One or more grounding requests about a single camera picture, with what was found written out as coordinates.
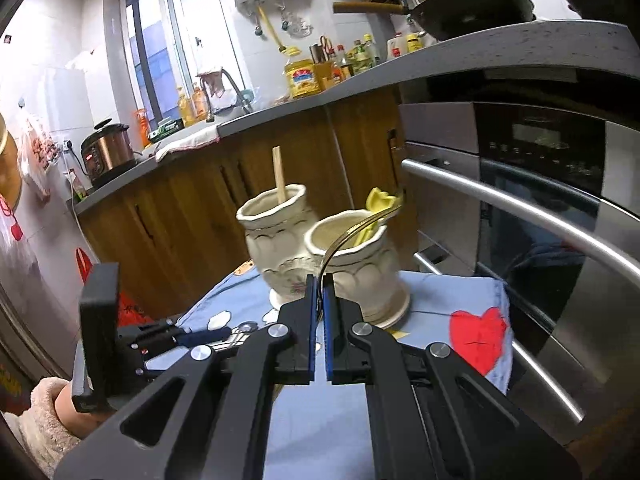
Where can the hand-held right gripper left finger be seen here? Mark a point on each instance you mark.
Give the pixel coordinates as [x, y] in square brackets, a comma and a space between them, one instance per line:
[312, 330]

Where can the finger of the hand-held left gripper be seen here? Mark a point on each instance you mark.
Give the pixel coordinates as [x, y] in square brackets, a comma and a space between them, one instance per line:
[205, 336]

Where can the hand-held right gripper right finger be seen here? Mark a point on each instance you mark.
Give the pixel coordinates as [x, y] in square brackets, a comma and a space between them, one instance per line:
[329, 330]

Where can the silver spoon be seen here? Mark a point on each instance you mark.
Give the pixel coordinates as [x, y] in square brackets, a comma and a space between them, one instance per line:
[246, 327]

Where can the cream ceramic utensil holder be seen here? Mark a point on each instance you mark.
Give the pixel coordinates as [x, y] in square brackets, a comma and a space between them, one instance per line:
[360, 280]

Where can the silver fork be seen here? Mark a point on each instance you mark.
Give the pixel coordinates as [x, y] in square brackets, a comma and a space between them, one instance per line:
[340, 237]

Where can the yellow tulip fruit fork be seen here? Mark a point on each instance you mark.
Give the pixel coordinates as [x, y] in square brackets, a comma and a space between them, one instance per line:
[364, 234]
[377, 199]

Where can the wooden chopstick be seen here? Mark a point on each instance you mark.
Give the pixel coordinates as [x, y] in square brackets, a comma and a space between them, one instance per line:
[280, 175]

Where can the person's left forearm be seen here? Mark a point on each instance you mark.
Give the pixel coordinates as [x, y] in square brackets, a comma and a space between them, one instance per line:
[40, 425]

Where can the red plastic bag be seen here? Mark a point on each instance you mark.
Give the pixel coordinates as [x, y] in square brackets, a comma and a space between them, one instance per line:
[132, 310]

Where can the cream ceramic vase right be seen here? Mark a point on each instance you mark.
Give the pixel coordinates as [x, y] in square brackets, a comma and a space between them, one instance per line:
[395, 316]

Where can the blue cartoon printed cloth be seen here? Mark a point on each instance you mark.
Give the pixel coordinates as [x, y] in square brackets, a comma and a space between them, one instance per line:
[435, 290]

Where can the wooden kitchen cabinets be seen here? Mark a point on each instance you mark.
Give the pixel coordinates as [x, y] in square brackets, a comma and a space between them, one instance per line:
[200, 220]

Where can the copper rice cooker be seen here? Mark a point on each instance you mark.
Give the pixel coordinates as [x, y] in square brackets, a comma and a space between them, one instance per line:
[107, 152]

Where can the hanging clear plastic bag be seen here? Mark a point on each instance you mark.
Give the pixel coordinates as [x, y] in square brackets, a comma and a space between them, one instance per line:
[37, 155]

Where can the round wooden board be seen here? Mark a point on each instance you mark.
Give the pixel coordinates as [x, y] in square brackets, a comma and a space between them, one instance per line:
[9, 165]

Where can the white towel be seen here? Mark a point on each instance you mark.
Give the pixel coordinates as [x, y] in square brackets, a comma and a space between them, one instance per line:
[187, 142]

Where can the orange spray bottle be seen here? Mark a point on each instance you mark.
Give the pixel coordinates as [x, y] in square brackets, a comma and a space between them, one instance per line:
[141, 130]

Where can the green packet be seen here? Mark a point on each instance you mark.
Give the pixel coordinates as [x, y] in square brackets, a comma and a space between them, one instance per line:
[166, 129]

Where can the orange liquid bottle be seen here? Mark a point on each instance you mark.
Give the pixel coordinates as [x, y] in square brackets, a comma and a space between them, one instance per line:
[185, 110]
[201, 105]

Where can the metal kitchen faucet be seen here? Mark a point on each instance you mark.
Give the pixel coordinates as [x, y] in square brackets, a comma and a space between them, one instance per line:
[240, 92]

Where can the yellow cooking oil bottle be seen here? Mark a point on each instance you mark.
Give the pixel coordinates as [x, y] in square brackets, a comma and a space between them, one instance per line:
[302, 80]

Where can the reddish rag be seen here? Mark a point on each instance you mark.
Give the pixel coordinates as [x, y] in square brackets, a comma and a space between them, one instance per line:
[212, 84]

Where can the wooden knife block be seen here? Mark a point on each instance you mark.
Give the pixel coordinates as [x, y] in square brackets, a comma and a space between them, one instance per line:
[322, 75]

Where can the stainless built-in oven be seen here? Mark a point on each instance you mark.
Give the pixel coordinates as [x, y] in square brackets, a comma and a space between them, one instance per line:
[540, 170]

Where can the row of condiment bottles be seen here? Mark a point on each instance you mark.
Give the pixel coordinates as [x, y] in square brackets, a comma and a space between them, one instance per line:
[357, 57]

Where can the kitchen window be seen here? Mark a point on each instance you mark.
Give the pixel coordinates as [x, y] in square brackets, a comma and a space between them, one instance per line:
[170, 45]

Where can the white jug with red label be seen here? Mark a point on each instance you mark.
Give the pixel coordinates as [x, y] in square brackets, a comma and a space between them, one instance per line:
[396, 47]

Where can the grey kitchen countertop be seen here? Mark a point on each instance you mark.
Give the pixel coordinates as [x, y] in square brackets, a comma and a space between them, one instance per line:
[500, 47]

